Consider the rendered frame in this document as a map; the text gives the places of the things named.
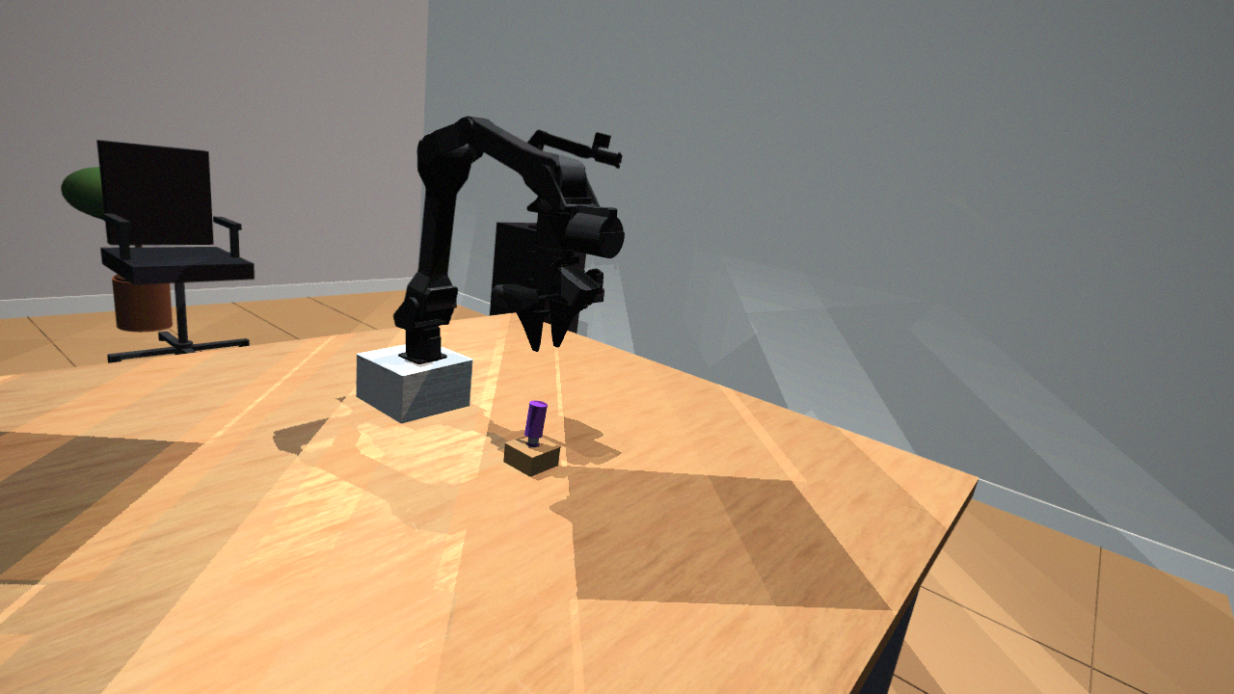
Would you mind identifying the purple marker cap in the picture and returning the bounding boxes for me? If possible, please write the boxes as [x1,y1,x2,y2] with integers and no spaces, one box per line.
[524,400,548,440]

